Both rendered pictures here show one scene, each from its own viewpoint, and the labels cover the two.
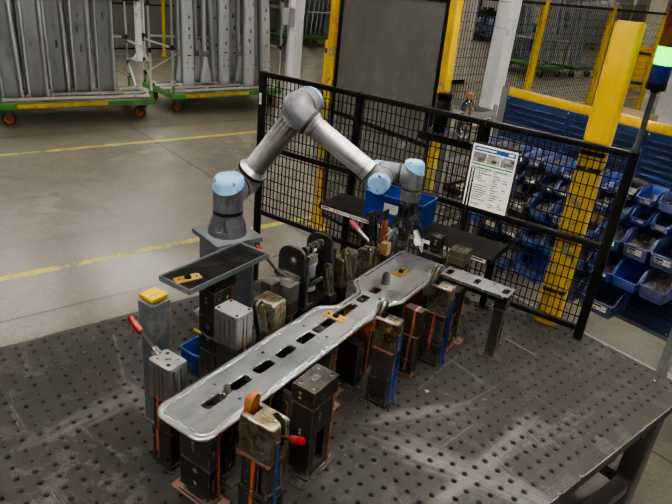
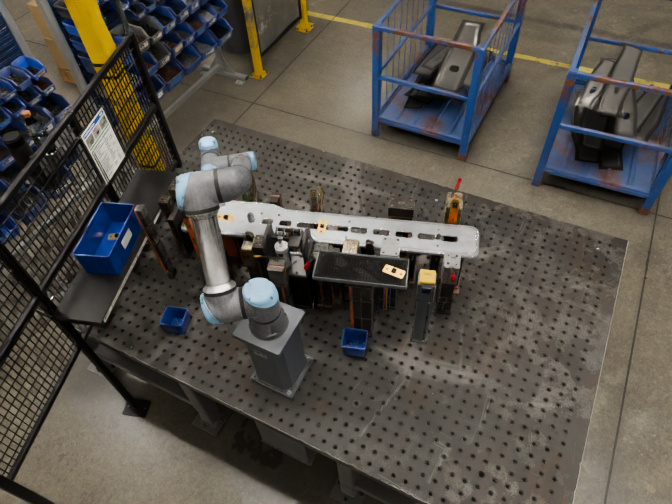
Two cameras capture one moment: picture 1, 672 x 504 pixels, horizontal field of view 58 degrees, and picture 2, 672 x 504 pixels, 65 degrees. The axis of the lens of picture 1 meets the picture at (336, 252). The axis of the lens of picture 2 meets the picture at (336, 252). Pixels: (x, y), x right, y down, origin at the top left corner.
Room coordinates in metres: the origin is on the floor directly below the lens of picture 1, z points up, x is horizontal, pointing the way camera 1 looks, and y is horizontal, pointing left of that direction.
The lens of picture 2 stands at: (2.23, 1.53, 2.83)
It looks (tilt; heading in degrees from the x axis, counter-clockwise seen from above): 51 degrees down; 251
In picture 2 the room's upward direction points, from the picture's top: 5 degrees counter-clockwise
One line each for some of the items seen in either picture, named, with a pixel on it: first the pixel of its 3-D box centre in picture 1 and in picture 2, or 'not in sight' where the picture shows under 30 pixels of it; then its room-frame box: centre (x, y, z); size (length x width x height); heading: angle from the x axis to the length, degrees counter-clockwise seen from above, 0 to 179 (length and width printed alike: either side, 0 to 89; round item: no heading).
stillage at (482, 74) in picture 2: not in sight; (449, 56); (0.05, -1.72, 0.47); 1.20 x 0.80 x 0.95; 40
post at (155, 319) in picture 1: (156, 360); (422, 309); (1.53, 0.52, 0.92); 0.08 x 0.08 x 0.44; 58
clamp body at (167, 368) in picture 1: (168, 410); (447, 284); (1.35, 0.43, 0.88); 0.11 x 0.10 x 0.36; 58
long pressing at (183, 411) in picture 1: (334, 321); (326, 226); (1.75, -0.02, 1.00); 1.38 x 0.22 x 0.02; 148
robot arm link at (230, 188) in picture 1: (229, 191); (260, 299); (2.16, 0.43, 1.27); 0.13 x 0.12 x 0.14; 168
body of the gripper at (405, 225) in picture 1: (406, 215); not in sight; (2.14, -0.25, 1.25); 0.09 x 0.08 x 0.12; 148
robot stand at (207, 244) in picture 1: (226, 277); (276, 348); (2.16, 0.43, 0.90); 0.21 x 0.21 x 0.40; 41
